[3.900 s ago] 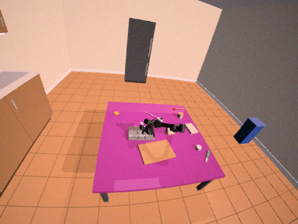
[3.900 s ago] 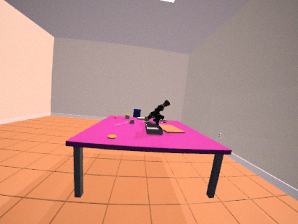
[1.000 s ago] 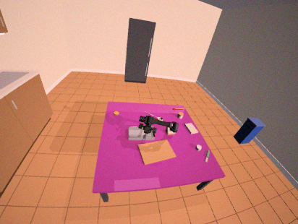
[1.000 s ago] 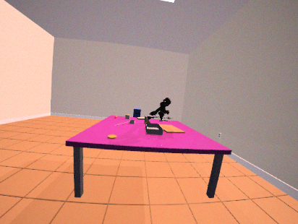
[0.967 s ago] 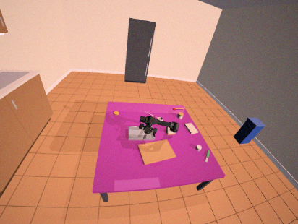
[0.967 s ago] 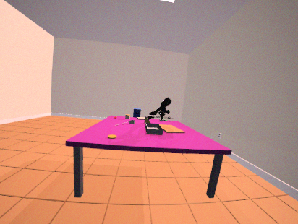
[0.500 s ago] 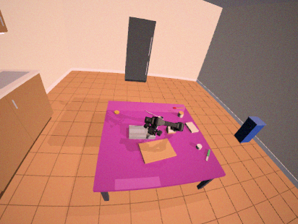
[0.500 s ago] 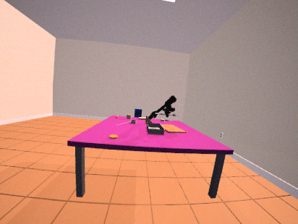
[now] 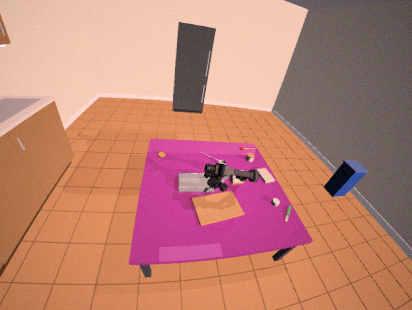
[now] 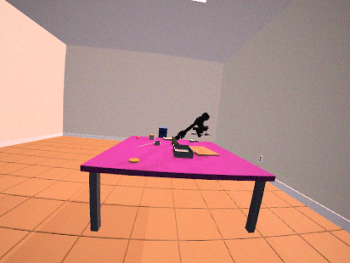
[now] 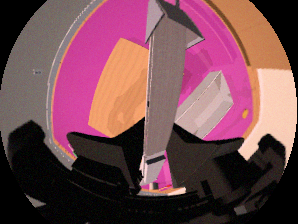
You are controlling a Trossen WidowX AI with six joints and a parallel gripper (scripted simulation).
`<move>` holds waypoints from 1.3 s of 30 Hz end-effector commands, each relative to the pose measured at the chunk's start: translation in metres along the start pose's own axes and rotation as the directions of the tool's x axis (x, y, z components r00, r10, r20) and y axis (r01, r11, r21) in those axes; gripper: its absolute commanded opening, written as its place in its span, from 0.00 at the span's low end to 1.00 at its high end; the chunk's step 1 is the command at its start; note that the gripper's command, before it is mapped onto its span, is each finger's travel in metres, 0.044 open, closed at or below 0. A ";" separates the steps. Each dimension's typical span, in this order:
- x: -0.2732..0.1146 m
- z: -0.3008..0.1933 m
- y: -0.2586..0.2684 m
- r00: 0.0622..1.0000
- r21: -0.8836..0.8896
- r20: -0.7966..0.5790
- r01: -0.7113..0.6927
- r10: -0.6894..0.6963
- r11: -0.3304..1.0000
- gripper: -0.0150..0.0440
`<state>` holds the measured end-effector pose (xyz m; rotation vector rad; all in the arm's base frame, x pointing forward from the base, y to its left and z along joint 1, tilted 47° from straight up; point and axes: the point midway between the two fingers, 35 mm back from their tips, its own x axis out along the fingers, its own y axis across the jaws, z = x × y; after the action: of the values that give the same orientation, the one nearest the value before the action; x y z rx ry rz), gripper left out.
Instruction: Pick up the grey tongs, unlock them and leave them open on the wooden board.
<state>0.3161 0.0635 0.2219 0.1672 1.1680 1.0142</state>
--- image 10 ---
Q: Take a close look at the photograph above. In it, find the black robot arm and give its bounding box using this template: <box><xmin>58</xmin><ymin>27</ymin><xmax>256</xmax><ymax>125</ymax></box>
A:
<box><xmin>175</xmin><ymin>112</ymin><xmax>210</xmax><ymax>140</ymax></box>

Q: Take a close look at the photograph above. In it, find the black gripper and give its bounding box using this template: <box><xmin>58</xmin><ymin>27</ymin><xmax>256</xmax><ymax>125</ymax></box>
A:
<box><xmin>193</xmin><ymin>122</ymin><xmax>204</xmax><ymax>137</ymax></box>

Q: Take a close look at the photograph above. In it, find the light wooden board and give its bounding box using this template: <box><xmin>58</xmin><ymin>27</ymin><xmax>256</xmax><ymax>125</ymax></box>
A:
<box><xmin>189</xmin><ymin>146</ymin><xmax>219</xmax><ymax>156</ymax></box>

